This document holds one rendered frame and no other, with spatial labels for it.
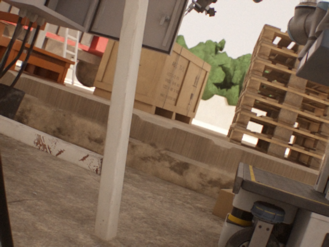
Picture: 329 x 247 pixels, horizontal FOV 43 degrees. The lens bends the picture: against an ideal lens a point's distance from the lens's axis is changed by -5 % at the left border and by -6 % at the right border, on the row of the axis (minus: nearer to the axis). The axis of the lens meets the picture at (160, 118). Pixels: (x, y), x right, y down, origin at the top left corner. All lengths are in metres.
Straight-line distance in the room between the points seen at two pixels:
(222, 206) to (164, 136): 0.83
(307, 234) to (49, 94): 2.43
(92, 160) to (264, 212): 0.54
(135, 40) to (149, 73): 3.38
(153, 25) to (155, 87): 2.77
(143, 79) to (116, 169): 3.44
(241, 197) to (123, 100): 0.51
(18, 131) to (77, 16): 0.70
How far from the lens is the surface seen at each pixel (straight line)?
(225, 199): 2.24
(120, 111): 1.28
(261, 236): 1.34
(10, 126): 1.50
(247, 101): 3.51
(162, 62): 4.61
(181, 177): 2.81
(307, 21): 1.93
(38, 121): 3.29
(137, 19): 1.30
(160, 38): 1.82
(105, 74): 4.96
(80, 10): 1.97
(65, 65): 4.92
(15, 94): 2.70
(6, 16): 2.13
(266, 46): 3.59
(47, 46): 10.67
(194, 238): 1.71
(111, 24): 1.91
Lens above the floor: 0.44
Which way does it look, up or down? 1 degrees down
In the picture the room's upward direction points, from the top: 18 degrees clockwise
